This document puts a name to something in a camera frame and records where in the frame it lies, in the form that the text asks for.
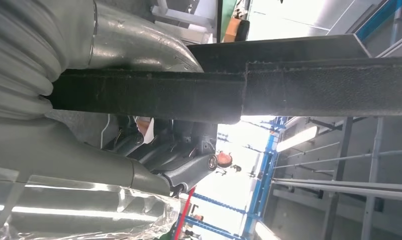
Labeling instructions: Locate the person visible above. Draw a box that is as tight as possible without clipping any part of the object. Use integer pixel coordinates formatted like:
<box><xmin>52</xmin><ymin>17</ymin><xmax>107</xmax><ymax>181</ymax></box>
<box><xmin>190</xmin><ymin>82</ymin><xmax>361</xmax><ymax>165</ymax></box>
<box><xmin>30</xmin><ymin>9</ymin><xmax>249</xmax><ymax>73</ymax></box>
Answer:
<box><xmin>216</xmin><ymin>150</ymin><xmax>243</xmax><ymax>176</ymax></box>

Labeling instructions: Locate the brown cardboard box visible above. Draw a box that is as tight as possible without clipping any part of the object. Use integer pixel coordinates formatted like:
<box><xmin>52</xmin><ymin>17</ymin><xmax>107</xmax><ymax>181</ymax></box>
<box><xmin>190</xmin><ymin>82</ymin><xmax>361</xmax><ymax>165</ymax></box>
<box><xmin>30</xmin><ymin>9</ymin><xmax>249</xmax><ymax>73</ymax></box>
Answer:
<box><xmin>223</xmin><ymin>17</ymin><xmax>242</xmax><ymax>43</ymax></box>

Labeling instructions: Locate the bright ceiling light panel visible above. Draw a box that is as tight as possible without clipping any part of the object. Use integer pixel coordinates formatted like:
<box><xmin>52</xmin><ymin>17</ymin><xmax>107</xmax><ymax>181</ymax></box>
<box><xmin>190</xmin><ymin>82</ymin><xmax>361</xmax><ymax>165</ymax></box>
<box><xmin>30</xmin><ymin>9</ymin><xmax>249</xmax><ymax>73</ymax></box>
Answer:
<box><xmin>275</xmin><ymin>125</ymin><xmax>318</xmax><ymax>154</ymax></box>
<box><xmin>253</xmin><ymin>219</ymin><xmax>282</xmax><ymax>240</ymax></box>

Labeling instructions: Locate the black rounded object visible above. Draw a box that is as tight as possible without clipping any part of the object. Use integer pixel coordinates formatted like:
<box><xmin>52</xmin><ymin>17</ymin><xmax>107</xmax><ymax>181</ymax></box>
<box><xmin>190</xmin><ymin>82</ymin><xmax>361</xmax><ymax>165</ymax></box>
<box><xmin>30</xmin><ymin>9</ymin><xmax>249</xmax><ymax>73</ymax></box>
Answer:
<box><xmin>235</xmin><ymin>19</ymin><xmax>251</xmax><ymax>43</ymax></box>

